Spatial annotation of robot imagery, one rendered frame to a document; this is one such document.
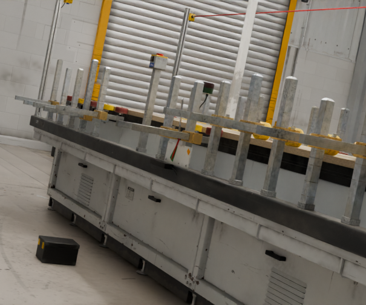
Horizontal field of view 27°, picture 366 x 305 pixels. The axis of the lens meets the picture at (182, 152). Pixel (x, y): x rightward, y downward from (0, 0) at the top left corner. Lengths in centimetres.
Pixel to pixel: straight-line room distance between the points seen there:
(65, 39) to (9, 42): 82
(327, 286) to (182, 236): 123
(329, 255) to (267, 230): 39
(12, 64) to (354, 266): 905
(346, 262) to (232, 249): 110
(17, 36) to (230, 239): 797
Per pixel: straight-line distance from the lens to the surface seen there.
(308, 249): 273
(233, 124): 276
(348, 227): 250
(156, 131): 345
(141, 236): 447
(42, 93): 598
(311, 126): 461
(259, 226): 299
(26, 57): 1122
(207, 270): 376
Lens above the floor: 95
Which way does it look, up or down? 3 degrees down
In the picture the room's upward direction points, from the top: 11 degrees clockwise
